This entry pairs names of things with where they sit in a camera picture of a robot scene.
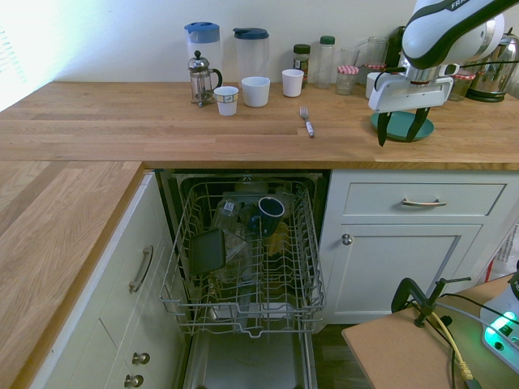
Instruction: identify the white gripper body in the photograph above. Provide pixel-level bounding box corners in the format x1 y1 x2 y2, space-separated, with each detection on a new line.
367 75 455 113

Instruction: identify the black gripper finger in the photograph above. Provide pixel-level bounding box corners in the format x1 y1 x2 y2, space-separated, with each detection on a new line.
377 111 391 147
406 107 429 143

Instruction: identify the fork with white handle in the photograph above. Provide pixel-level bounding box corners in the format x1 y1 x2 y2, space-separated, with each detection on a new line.
298 105 316 139

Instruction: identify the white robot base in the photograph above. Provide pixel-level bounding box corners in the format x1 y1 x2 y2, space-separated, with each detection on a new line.
479 259 519 364

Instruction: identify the open dishwasher door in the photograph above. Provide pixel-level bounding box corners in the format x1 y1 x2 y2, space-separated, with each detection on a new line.
181 323 320 389

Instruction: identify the teal plastic plate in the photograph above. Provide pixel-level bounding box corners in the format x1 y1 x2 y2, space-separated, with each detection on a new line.
370 109 435 143

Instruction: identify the plain white mug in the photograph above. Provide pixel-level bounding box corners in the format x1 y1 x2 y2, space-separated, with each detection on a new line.
365 71 386 100

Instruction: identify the glass jar red checked lid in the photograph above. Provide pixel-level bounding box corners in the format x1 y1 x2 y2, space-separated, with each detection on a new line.
447 69 477 102
358 62 387 86
335 64 361 96

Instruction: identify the black drink bottle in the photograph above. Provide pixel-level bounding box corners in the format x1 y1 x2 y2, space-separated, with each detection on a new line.
384 25 406 72

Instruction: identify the tall empty glass jar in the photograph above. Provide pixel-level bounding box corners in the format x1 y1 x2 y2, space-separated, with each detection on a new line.
367 36 391 66

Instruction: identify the clear glass tumbler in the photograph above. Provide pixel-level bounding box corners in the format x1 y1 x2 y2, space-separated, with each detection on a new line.
339 47 362 69

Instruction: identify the steel electric kettle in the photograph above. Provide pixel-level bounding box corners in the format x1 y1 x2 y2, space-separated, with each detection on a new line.
464 28 519 103

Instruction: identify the clear bottle green lid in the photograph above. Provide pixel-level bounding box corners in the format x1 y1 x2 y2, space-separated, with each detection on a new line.
315 35 337 90

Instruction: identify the small white ribbed cup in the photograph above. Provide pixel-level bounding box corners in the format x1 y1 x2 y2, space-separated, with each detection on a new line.
281 68 306 98

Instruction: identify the spice jar black lid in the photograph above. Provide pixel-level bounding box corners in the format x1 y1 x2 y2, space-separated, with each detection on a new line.
292 43 312 88

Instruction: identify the wide white mug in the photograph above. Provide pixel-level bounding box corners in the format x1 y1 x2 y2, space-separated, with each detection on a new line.
241 75 272 109

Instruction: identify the dark blue mug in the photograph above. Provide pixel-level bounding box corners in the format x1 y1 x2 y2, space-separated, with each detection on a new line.
247 195 286 238

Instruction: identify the yellow plastic item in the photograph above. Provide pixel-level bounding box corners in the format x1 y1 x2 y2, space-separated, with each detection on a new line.
265 221 294 257

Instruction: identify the clear pitcher dark blue lid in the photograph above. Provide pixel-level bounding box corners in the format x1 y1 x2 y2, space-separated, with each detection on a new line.
232 27 271 84

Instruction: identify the white bag red print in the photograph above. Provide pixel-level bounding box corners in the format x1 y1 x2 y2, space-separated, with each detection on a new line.
483 220 519 285

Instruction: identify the white cup patterned rim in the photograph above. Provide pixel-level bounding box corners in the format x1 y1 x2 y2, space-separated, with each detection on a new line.
212 86 240 118

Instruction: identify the black C clamp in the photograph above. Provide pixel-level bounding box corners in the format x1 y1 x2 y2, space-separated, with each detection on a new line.
390 276 473 329

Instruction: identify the clear plastic container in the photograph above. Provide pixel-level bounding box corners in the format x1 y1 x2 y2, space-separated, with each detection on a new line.
212 197 249 281

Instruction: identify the glass French press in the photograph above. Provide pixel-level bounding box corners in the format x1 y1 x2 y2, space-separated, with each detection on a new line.
187 49 225 109

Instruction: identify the clear pitcher light blue lid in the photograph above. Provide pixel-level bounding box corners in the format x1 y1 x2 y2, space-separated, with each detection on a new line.
184 21 222 83

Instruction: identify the black square container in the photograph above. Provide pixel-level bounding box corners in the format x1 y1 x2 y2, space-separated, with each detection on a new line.
189 227 227 276

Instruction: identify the brown mounting board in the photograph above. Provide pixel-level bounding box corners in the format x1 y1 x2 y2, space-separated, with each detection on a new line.
341 272 519 389

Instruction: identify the metal drawer handle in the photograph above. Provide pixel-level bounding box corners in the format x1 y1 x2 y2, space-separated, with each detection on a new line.
401 197 448 208
128 245 155 295

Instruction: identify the grey wire dishwasher rack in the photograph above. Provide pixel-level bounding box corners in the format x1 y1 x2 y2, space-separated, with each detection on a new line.
158 177 328 340

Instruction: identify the yellow cable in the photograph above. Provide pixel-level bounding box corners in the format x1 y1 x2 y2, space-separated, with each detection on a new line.
428 309 476 383

